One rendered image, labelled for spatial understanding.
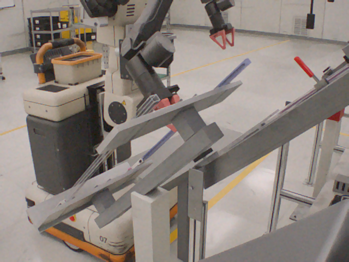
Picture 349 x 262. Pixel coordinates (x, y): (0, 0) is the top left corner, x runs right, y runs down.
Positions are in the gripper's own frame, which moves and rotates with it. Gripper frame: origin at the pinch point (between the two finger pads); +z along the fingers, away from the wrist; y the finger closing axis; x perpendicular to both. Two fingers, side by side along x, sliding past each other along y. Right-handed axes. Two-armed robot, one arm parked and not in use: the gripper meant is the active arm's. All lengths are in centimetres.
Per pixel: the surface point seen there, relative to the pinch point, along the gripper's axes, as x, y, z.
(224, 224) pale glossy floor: 90, 81, 40
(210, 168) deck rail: 12.7, 15.0, 11.9
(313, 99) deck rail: -24.0, 17.3, 12.2
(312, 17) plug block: -27, 44, -8
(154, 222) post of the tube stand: 5.3, -16.0, 15.9
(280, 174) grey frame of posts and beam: 42, 85, 31
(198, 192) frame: 17.3, 10.5, 15.7
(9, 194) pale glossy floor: 176, 12, -46
